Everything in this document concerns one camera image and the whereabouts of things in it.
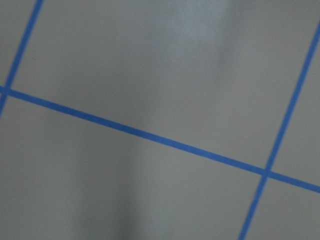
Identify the brown table mat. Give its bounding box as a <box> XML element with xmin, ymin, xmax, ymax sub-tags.
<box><xmin>0</xmin><ymin>0</ymin><xmax>320</xmax><ymax>240</ymax></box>

